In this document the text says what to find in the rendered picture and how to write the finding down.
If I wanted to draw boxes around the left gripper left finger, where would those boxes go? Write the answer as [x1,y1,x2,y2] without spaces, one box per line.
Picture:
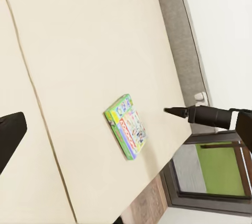
[0,111,27,174]

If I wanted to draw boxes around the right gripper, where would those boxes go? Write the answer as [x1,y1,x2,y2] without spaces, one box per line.
[164,105,219,127]

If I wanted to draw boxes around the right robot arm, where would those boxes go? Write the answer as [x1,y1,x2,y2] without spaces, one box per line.
[164,92,252,131]

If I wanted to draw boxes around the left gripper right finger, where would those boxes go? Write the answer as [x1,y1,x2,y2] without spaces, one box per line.
[235,111,252,154]

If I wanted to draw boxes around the board game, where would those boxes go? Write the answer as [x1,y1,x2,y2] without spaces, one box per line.
[105,94,148,160]

